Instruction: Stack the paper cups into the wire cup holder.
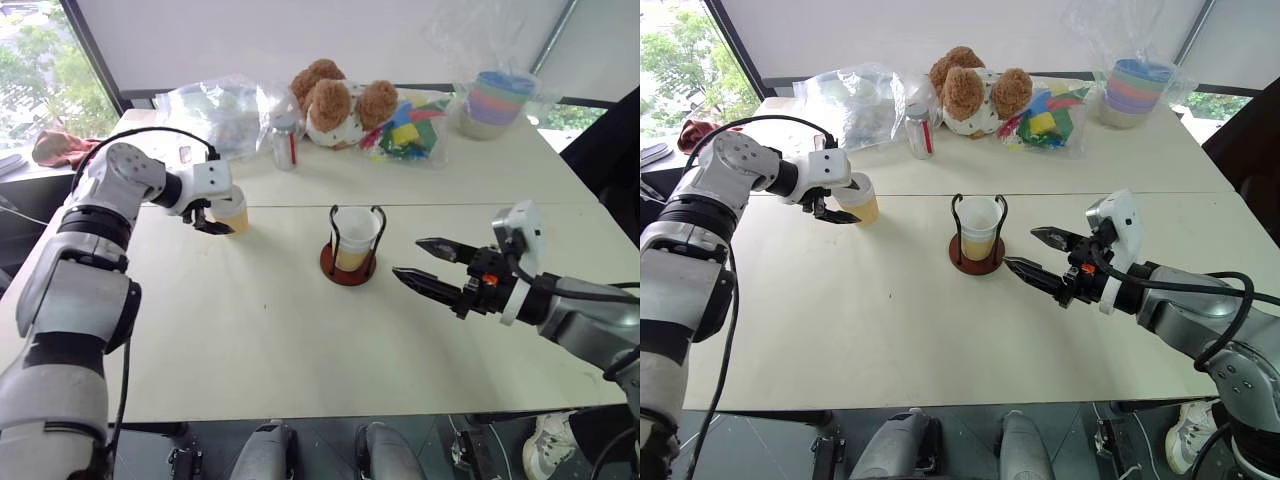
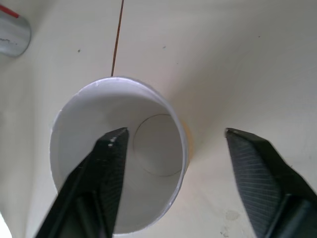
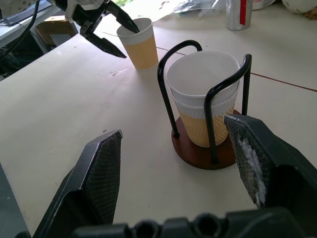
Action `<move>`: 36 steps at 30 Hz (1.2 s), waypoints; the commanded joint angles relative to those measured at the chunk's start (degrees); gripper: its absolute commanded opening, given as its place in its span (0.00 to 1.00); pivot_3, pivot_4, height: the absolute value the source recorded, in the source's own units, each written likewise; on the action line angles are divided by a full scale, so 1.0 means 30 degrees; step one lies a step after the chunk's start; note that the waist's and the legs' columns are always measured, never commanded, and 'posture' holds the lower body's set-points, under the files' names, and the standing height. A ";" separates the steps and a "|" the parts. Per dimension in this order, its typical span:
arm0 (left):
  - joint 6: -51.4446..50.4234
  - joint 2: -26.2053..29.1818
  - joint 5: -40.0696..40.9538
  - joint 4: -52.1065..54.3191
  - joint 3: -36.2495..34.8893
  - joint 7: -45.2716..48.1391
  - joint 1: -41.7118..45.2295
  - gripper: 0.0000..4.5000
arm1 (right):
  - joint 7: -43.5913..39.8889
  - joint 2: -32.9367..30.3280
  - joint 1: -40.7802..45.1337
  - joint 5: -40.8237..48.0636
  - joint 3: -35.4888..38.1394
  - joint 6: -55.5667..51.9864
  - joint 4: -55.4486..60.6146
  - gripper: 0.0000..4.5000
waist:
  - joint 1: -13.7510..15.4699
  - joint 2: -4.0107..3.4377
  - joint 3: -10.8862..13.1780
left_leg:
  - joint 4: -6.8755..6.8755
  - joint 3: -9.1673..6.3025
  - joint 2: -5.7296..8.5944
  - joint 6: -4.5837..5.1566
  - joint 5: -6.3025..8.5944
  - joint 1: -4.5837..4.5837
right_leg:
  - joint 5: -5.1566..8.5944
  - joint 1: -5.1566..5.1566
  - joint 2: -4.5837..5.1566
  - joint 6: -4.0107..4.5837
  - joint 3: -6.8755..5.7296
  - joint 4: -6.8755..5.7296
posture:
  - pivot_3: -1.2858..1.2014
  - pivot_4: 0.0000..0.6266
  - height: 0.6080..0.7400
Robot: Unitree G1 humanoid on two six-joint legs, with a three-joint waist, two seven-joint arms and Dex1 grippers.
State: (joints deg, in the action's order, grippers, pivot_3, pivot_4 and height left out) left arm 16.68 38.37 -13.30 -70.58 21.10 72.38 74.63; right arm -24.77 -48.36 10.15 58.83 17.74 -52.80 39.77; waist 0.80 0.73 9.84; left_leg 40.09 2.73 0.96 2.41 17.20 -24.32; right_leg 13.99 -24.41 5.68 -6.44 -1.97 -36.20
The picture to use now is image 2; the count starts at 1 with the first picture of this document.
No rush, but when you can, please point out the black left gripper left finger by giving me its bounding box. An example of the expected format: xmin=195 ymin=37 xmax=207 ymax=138
xmin=34 ymin=127 xmax=130 ymax=238

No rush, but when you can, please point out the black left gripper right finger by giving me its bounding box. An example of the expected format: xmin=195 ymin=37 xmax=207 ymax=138
xmin=224 ymin=127 xmax=317 ymax=238

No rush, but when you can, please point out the white paper cup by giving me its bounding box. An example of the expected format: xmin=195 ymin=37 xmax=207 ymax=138
xmin=49 ymin=76 xmax=192 ymax=235

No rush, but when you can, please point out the grey metal tube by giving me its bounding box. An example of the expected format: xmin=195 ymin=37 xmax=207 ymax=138
xmin=0 ymin=4 xmax=32 ymax=58

